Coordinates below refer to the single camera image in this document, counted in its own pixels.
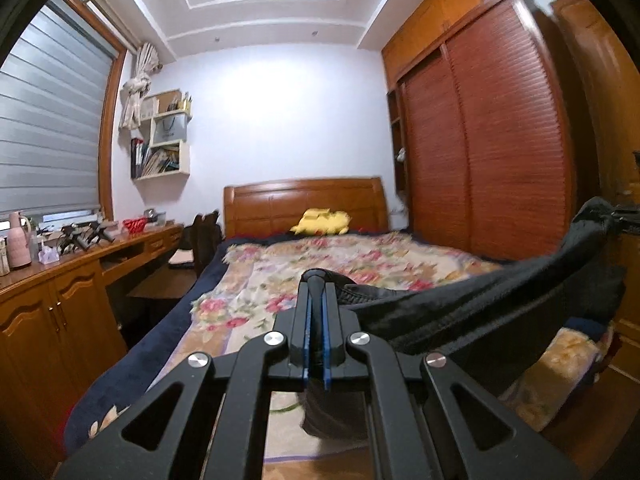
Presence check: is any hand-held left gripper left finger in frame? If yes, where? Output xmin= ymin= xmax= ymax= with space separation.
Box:
xmin=55 ymin=280 xmax=313 ymax=480

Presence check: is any wooden door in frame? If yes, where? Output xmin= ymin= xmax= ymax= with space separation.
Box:
xmin=550 ymin=0 xmax=640 ymax=376

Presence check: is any dark wooden chair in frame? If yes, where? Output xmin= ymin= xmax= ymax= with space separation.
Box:
xmin=167 ymin=210 xmax=223 ymax=281

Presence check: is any floral blanket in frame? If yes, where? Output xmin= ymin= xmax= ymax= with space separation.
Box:
xmin=87 ymin=232 xmax=616 ymax=461

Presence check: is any black jacket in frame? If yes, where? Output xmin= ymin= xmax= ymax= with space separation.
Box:
xmin=300 ymin=197 xmax=628 ymax=443

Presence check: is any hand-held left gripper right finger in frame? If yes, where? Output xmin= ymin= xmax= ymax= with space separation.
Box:
xmin=320 ymin=280 xmax=581 ymax=480

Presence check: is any navy folded cloth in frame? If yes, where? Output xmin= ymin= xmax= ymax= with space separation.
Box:
xmin=570 ymin=315 xmax=618 ymax=356

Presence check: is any tied beige curtain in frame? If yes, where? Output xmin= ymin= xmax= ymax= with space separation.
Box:
xmin=119 ymin=41 xmax=163 ymax=131

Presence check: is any wooden louvered wardrobe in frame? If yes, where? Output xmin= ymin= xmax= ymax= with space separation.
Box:
xmin=381 ymin=0 xmax=576 ymax=263

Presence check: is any wooden desk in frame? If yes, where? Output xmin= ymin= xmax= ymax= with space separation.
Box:
xmin=0 ymin=222 xmax=185 ymax=466

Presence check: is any pink thermos jug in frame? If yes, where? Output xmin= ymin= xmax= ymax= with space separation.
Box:
xmin=7 ymin=211 xmax=35 ymax=268

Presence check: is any white wall shelf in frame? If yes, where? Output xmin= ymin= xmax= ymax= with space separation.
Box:
xmin=130 ymin=89 xmax=193 ymax=181

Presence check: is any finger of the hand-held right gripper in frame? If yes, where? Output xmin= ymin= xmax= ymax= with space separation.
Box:
xmin=611 ymin=204 xmax=640 ymax=236

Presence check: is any wooden bed headboard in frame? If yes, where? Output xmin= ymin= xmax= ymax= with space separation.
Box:
xmin=222 ymin=177 xmax=390 ymax=238

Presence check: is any yellow plush toy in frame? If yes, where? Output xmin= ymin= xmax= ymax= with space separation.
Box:
xmin=290 ymin=207 xmax=351 ymax=236

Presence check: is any grey window blind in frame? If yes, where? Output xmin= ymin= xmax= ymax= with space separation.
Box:
xmin=0 ymin=2 xmax=118 ymax=216

